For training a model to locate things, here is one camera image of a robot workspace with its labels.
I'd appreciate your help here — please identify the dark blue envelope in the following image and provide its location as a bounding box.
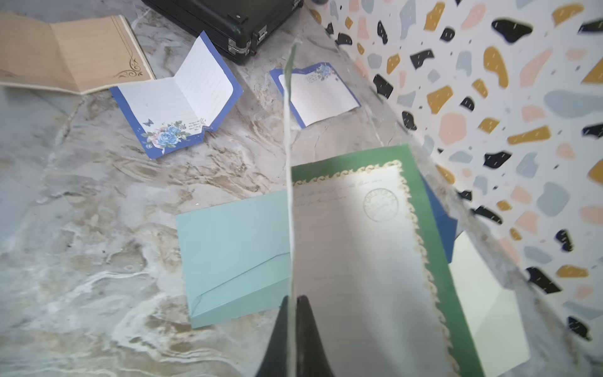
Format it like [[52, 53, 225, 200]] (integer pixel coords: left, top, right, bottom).
[[419, 174, 458, 264]]

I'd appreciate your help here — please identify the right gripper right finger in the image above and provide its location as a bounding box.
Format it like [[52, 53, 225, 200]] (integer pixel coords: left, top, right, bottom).
[[295, 295, 334, 377]]

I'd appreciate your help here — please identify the light blue envelope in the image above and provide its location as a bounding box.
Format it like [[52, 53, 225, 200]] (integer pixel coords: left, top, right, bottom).
[[176, 191, 291, 328]]

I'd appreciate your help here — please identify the beige letter paper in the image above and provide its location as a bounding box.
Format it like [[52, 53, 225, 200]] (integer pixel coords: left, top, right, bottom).
[[1, 13, 155, 94]]

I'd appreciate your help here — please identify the cream white envelope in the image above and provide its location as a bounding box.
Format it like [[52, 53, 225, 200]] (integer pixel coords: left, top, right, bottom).
[[449, 232, 530, 376]]

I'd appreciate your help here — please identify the black box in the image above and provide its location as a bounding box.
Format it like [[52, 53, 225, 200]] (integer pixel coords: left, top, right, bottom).
[[144, 0, 304, 65]]

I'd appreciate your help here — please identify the white green-bordered letter paper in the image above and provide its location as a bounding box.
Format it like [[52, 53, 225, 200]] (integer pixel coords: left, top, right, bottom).
[[287, 145, 483, 376]]

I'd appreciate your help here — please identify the white blue-bordered letter paper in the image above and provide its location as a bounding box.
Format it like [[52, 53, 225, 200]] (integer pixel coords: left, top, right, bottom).
[[110, 32, 243, 160]]

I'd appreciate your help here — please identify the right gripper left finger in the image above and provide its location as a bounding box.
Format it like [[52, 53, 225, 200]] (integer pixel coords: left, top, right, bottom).
[[255, 296, 289, 377]]

